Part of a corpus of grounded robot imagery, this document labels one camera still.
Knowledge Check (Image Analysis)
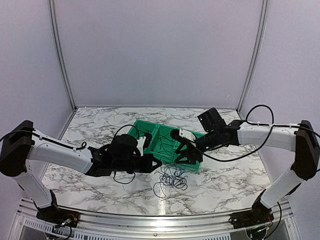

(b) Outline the aluminium front frame rail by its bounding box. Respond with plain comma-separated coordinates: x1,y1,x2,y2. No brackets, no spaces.
8,198,301,240

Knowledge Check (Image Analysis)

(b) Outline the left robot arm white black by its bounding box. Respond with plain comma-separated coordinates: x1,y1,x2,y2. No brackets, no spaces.
0,120,162,223

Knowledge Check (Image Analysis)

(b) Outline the right aluminium corner post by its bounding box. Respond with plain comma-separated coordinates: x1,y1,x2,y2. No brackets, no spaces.
236,0,270,114

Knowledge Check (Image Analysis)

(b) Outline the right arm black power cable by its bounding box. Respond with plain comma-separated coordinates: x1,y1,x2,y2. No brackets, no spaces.
189,104,320,173

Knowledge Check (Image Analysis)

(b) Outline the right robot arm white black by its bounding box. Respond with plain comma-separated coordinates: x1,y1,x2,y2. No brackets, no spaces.
170,107,320,224

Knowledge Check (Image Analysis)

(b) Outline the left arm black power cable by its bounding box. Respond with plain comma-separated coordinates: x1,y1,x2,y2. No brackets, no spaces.
0,124,141,185

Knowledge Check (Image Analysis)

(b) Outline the green three-compartment plastic bin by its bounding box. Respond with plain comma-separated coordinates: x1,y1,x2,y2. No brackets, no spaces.
127,119,205,171

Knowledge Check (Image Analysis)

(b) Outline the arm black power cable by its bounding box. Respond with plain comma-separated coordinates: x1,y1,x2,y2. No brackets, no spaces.
0,124,141,185
189,104,320,173

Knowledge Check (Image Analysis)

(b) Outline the thin blue cable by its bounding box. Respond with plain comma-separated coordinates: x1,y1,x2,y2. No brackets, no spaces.
161,167,186,188

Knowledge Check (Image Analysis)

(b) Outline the black cable pile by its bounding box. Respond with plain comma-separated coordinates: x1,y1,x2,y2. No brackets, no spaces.
152,164,190,199

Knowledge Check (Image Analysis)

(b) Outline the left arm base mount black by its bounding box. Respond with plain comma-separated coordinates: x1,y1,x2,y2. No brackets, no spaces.
36,209,80,228

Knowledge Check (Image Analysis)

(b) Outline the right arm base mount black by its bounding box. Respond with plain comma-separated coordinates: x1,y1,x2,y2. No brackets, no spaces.
228,209,274,229

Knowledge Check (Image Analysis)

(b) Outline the aluminium corner post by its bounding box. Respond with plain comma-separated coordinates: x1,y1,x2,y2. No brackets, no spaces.
236,0,270,114
47,0,77,111

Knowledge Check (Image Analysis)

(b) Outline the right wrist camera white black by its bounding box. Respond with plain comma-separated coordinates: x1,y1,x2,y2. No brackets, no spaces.
170,128,197,142

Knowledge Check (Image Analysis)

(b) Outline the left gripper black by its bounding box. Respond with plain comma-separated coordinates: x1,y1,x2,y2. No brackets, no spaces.
113,153,162,174

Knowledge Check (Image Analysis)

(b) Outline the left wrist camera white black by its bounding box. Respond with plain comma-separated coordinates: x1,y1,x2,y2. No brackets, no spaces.
137,132,152,156

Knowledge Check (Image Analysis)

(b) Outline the left aluminium corner post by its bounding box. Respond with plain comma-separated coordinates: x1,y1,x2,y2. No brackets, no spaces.
47,0,77,111

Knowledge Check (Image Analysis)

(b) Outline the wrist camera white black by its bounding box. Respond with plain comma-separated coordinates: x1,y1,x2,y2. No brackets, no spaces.
137,132,152,156
170,128,197,142

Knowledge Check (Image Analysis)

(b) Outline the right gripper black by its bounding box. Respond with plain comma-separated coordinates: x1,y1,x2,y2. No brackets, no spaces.
174,129,220,165

